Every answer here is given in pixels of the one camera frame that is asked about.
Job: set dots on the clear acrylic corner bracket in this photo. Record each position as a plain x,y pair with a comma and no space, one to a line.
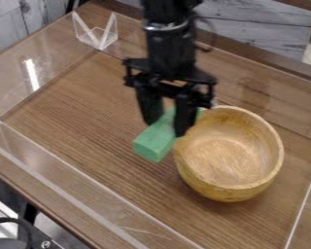
96,37

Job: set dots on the black metal table leg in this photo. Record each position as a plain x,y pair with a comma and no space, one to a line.
28,212

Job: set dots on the brown wooden bowl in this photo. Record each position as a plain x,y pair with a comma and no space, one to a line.
231,154

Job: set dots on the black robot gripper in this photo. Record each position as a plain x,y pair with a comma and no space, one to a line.
167,74

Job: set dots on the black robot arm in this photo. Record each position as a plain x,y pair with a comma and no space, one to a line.
167,14

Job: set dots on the clear acrylic tray wall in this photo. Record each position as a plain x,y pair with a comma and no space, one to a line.
104,219

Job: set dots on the green rectangular block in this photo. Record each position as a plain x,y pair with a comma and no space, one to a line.
154,142

